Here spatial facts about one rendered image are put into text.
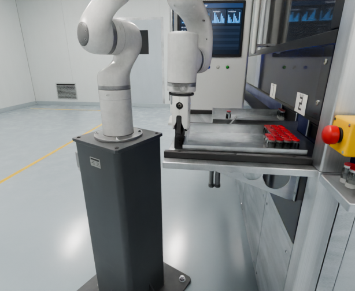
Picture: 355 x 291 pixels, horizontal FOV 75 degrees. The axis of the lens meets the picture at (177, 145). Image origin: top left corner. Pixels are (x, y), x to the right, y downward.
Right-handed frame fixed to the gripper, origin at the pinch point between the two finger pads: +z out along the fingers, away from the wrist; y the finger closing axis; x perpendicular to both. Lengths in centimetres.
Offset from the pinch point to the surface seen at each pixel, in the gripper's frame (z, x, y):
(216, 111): 1, -14, 53
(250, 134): 1.3, -24.9, 17.3
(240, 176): 9.3, -19.6, -2.4
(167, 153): 0.6, 2.6, -8.9
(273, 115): 1, -42, 52
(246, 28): -43, -30, 91
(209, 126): -0.6, -9.6, 18.7
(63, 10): -127, 353, 552
